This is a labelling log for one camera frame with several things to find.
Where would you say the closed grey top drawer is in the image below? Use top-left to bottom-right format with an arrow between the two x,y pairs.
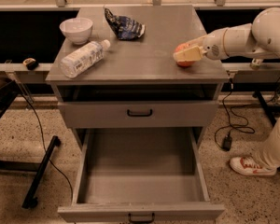
58,101 -> 218,128

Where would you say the clear plastic water bottle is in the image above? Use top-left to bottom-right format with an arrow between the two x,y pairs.
60,39 -> 111,78

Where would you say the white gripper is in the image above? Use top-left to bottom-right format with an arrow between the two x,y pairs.
174,28 -> 228,62

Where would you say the grey drawer cabinet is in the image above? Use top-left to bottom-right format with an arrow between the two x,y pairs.
46,5 -> 228,144

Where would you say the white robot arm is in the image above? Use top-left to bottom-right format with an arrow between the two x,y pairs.
173,7 -> 280,67

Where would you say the black stand leg left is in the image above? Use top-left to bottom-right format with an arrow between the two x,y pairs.
21,135 -> 61,209

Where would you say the white red sneaker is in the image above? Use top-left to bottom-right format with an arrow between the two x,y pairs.
230,157 -> 276,176

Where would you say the red apple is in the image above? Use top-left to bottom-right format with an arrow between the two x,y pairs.
174,43 -> 194,67

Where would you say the black power adapter cable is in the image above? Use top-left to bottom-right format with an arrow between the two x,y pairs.
214,77 -> 256,152

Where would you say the white bowl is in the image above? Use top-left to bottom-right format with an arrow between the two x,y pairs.
59,18 -> 93,45

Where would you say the open grey middle drawer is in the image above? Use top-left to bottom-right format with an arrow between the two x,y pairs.
58,128 -> 224,224

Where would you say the black stand leg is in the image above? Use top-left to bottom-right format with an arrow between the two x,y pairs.
21,135 -> 61,209
253,91 -> 280,126

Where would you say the small glass bottle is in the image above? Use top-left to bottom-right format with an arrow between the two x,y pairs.
250,59 -> 263,70

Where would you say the crumpled blue chip bag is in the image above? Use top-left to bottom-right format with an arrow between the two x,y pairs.
105,8 -> 146,41

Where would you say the black stand leg right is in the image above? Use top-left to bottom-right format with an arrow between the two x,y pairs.
253,91 -> 280,126

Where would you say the black cable left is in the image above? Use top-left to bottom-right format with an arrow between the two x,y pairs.
20,91 -> 75,203

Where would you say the beige trouser leg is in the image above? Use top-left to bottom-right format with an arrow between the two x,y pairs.
253,118 -> 280,169

